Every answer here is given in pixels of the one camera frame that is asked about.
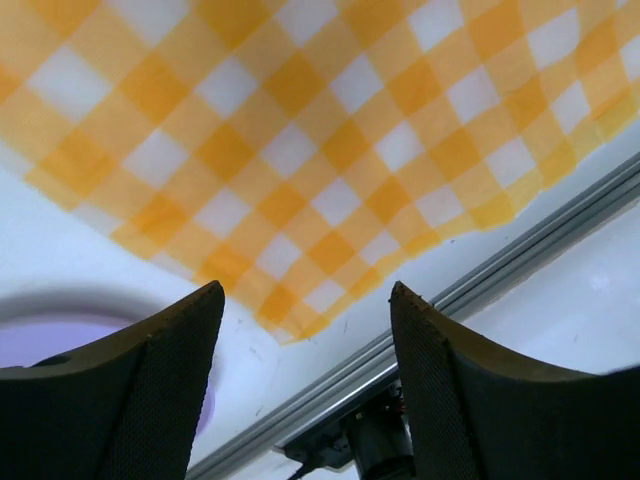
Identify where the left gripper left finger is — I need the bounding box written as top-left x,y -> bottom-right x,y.
1,281 -> 225,479

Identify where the lavender plate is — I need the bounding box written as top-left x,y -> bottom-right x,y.
0,312 -> 219,436

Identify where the yellow checkered cloth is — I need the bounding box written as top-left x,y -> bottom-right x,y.
1,1 -> 639,341

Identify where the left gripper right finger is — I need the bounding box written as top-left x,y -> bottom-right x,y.
390,283 -> 639,479

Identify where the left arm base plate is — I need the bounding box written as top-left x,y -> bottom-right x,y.
280,378 -> 417,479

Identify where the aluminium front rail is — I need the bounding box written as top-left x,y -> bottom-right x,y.
187,132 -> 639,479

